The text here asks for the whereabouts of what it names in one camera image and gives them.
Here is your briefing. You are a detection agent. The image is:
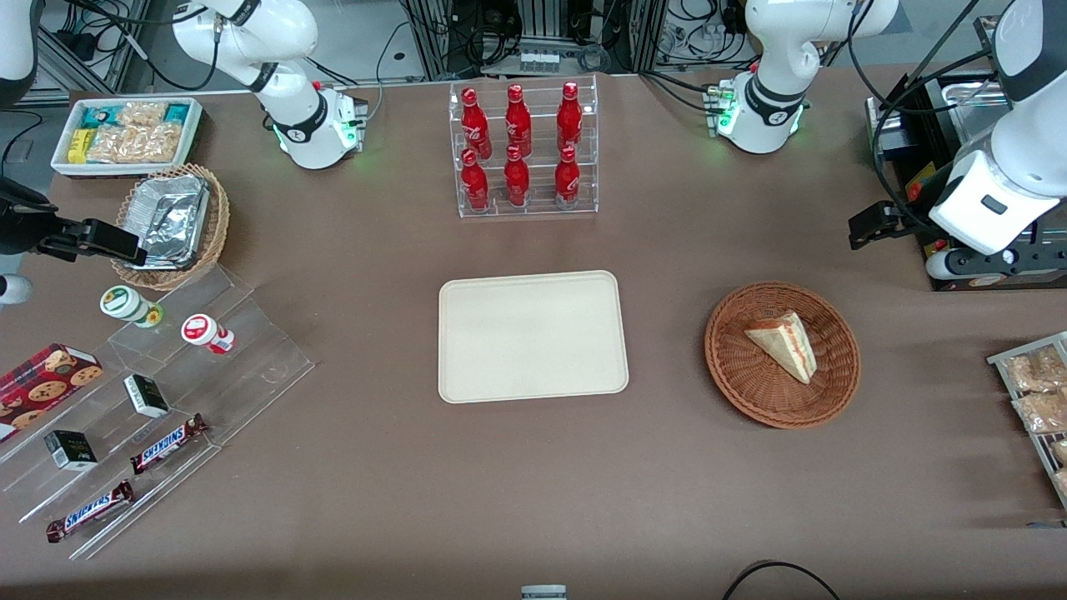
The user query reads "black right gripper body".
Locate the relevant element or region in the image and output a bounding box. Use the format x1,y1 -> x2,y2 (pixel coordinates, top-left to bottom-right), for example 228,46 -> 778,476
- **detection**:
0,178 -> 63,256

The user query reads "triangular sandwich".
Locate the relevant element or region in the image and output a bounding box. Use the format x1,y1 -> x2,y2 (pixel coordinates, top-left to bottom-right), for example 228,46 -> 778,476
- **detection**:
744,311 -> 819,385

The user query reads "aluminium foil tray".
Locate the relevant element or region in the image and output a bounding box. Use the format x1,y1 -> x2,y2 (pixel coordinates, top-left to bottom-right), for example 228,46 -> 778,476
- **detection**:
123,174 -> 211,270

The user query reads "light tan wicker basket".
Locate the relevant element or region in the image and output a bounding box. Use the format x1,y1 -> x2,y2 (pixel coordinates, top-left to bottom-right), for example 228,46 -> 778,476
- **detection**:
111,163 -> 231,292

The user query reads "brown round wicker basket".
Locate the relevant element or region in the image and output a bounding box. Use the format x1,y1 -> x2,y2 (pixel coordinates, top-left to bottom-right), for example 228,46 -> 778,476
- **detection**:
704,282 -> 861,430

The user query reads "beige plastic tray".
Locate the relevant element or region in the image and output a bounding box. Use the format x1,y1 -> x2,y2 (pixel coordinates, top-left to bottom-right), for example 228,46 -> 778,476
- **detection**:
438,270 -> 630,405

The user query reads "green lid yogurt cup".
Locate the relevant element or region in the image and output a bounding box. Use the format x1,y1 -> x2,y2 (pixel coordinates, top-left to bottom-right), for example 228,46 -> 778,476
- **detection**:
100,285 -> 164,329

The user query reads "black food warmer appliance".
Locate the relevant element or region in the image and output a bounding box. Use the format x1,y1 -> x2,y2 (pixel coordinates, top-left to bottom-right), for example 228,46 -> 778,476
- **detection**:
865,71 -> 1067,292

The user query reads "clear cracker bag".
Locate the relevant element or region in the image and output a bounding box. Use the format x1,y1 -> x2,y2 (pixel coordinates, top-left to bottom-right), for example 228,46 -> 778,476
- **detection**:
133,122 -> 185,163
117,101 -> 171,128
86,124 -> 139,164

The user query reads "stainless steel warmer pan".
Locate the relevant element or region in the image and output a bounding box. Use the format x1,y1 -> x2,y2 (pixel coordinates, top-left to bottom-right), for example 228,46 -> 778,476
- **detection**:
944,73 -> 1014,148

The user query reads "red lid yogurt cup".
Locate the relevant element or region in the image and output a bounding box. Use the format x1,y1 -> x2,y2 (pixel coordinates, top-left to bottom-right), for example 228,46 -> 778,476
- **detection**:
181,313 -> 236,356

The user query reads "white plastic snack bin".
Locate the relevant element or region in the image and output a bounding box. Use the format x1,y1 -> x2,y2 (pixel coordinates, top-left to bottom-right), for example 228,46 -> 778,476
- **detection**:
50,97 -> 204,178

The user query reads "red chocolate cookie box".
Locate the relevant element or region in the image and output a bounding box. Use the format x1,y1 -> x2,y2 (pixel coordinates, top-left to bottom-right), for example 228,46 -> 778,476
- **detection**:
0,342 -> 104,443

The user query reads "small black carton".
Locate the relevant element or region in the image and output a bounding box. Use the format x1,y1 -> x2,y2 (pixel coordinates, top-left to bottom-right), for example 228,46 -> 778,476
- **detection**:
43,429 -> 99,473
123,374 -> 171,419

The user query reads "clear acrylic stepped display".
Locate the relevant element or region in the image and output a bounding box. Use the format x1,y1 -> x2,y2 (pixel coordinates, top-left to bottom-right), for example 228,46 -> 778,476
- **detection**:
0,265 -> 316,561

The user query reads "Snickers chocolate bar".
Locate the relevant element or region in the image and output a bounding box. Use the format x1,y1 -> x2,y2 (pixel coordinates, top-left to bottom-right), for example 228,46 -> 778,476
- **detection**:
130,413 -> 209,476
46,480 -> 136,544

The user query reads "red cola bottle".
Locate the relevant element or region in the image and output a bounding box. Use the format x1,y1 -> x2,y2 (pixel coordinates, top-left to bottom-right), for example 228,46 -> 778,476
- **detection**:
504,83 -> 534,158
554,146 -> 582,210
461,148 -> 491,213
556,81 -> 584,154
503,145 -> 532,208
461,87 -> 493,160

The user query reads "clear acrylic bottle rack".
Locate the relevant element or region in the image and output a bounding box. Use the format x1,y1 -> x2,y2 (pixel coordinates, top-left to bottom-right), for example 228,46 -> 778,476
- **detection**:
448,74 -> 600,220

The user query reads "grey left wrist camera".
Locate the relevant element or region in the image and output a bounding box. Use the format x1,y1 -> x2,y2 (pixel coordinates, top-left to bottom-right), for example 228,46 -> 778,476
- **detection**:
925,246 -> 1067,282

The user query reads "grey wire rack tray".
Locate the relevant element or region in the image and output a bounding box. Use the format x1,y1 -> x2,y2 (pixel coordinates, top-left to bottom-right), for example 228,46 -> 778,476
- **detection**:
987,332 -> 1067,511

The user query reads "black cable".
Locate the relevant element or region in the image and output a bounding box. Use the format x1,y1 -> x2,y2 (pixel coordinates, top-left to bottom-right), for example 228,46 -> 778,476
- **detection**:
722,560 -> 843,600

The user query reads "aluminium frame rack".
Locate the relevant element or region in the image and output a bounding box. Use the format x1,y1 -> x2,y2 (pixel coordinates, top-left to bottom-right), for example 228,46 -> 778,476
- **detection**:
398,0 -> 669,82

